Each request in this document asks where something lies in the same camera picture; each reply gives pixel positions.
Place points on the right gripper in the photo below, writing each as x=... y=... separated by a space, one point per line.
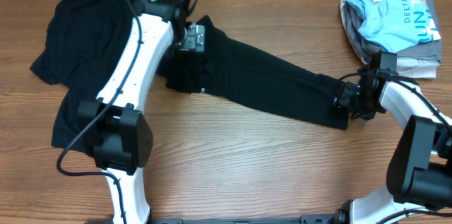
x=345 y=90

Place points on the black t-shirt with logo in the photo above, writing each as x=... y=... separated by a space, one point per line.
x=254 y=78

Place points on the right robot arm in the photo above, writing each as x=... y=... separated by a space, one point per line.
x=418 y=178

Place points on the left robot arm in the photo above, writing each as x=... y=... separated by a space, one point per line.
x=114 y=131

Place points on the white mesh folded shirt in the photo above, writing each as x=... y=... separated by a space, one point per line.
x=420 y=70

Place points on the dark grey folded shirt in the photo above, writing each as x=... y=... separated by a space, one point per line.
x=408 y=28

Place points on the light blue folded t-shirt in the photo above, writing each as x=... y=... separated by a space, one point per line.
x=393 y=25

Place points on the black shirt on pile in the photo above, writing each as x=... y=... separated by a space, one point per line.
x=85 y=39

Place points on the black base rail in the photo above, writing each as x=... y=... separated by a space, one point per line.
x=304 y=219

